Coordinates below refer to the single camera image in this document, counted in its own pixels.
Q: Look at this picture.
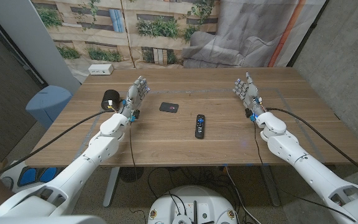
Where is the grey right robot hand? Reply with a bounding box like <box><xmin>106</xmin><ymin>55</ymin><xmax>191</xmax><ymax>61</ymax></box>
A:
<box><xmin>232</xmin><ymin>71</ymin><xmax>267</xmax><ymax>121</ymax></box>

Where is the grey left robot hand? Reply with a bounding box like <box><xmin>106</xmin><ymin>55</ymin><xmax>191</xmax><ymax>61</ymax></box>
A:
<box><xmin>116</xmin><ymin>75</ymin><xmax>151</xmax><ymax>121</ymax></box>

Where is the black TV remote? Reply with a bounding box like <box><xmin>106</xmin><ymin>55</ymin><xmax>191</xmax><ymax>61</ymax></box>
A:
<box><xmin>195</xmin><ymin>114</ymin><xmax>206</xmax><ymax>140</ymax></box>

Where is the black card holder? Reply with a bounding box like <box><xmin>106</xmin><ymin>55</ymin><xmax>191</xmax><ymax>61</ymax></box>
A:
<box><xmin>158</xmin><ymin>101</ymin><xmax>180</xmax><ymax>113</ymax></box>

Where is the white power strip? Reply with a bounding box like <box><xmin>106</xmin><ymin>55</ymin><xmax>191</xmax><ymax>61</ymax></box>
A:
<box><xmin>88</xmin><ymin>63</ymin><xmax>114</xmax><ymax>76</ymax></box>

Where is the printed fabric backdrop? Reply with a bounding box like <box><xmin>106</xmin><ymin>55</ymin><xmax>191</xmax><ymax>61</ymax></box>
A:
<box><xmin>31</xmin><ymin>0</ymin><xmax>328</xmax><ymax>84</ymax></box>

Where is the black round floor fan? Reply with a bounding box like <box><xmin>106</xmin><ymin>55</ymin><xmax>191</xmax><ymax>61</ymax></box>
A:
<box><xmin>119</xmin><ymin>167</ymin><xmax>145</xmax><ymax>183</ymax></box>

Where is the blue round stool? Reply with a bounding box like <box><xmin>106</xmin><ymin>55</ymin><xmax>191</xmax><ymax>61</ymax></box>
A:
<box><xmin>25</xmin><ymin>85</ymin><xmax>73</xmax><ymax>130</ymax></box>

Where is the grey metal table leg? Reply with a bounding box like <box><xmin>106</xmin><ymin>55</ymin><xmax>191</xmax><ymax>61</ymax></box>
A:
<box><xmin>103</xmin><ymin>167</ymin><xmax>121</xmax><ymax>208</ymax></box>
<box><xmin>259</xmin><ymin>166</ymin><xmax>281</xmax><ymax>208</ymax></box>

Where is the light grey partition panel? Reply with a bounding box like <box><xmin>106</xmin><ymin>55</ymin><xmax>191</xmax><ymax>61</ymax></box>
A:
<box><xmin>0</xmin><ymin>0</ymin><xmax>82</xmax><ymax>94</ymax></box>

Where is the white robot torso base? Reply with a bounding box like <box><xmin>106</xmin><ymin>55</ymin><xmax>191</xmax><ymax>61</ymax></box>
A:
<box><xmin>147</xmin><ymin>185</ymin><xmax>239</xmax><ymax>224</ymax></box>

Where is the white and blue floor machine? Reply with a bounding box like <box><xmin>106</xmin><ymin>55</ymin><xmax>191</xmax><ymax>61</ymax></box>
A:
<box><xmin>0</xmin><ymin>160</ymin><xmax>67</xmax><ymax>194</ymax></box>

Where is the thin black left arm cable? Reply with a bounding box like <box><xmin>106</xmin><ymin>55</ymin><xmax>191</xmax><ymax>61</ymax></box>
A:
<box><xmin>128</xmin><ymin>120</ymin><xmax>139</xmax><ymax>181</ymax></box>

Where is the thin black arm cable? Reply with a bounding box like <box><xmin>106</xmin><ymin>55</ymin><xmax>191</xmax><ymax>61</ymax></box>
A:
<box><xmin>252</xmin><ymin>120</ymin><xmax>357</xmax><ymax>223</ymax></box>
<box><xmin>128</xmin><ymin>120</ymin><xmax>139</xmax><ymax>181</ymax></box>

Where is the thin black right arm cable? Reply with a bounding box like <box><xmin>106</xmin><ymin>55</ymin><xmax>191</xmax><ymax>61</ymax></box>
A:
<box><xmin>252</xmin><ymin>120</ymin><xmax>357</xmax><ymax>223</ymax></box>

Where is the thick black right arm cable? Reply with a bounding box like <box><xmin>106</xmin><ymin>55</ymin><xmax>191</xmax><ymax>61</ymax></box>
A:
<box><xmin>265</xmin><ymin>107</ymin><xmax>358</xmax><ymax>184</ymax></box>

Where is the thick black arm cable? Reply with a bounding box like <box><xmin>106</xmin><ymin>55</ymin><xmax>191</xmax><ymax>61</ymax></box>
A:
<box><xmin>265</xmin><ymin>107</ymin><xmax>358</xmax><ymax>184</ymax></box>
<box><xmin>0</xmin><ymin>109</ymin><xmax>115</xmax><ymax>185</ymax></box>

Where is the grey floor cable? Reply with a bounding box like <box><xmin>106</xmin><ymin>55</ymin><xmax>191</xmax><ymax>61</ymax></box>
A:
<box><xmin>224</xmin><ymin>167</ymin><xmax>254</xmax><ymax>224</ymax></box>

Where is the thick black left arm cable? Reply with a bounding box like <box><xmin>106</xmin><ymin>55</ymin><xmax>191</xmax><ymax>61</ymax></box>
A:
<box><xmin>0</xmin><ymin>109</ymin><xmax>115</xmax><ymax>185</ymax></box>

